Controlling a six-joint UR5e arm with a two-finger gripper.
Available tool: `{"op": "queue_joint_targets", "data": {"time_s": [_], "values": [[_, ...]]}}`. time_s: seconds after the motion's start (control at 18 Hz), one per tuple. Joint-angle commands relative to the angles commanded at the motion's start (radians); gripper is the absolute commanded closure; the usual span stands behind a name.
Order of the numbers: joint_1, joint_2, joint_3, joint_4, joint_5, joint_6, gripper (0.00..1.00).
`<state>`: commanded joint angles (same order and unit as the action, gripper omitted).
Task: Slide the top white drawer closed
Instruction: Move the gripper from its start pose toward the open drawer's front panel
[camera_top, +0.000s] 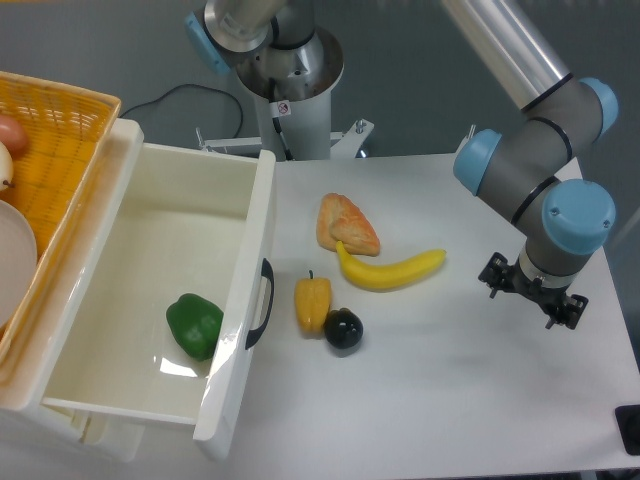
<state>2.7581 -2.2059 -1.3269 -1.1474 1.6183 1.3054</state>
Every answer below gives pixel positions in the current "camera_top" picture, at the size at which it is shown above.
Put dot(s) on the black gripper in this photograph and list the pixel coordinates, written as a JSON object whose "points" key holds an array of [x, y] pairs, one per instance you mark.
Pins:
{"points": [[528, 282]]}

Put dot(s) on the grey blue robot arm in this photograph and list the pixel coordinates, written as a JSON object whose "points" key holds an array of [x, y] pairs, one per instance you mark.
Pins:
{"points": [[564, 222]]}

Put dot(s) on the white drawer cabinet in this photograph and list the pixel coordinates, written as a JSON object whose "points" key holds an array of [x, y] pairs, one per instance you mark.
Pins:
{"points": [[38, 441]]}

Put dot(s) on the yellow banana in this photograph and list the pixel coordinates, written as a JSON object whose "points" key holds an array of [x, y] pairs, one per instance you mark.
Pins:
{"points": [[389, 276]]}

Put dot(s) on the black corner device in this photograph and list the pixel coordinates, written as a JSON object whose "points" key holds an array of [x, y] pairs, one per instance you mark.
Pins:
{"points": [[628, 420]]}

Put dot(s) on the black eggplant toy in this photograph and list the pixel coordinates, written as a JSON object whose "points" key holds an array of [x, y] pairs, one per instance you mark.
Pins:
{"points": [[343, 329]]}

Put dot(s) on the orange croissant bread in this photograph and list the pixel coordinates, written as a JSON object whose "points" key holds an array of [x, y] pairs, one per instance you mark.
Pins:
{"points": [[339, 219]]}

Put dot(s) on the yellow bell pepper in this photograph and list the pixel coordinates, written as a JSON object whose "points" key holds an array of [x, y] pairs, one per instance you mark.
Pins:
{"points": [[312, 301]]}

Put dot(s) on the green bell pepper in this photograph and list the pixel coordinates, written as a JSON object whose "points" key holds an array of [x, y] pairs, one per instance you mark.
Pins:
{"points": [[195, 324]]}

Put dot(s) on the yellow woven basket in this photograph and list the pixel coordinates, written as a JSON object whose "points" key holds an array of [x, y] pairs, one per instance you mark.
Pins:
{"points": [[67, 127]]}

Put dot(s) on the white plate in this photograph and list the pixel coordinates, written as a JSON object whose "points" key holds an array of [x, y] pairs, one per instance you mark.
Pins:
{"points": [[18, 260]]}

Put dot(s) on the white onion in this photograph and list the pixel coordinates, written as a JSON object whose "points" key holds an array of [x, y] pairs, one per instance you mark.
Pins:
{"points": [[6, 168]]}

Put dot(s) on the red apple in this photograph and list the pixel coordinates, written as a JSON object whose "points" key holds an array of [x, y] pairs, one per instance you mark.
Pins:
{"points": [[13, 135]]}

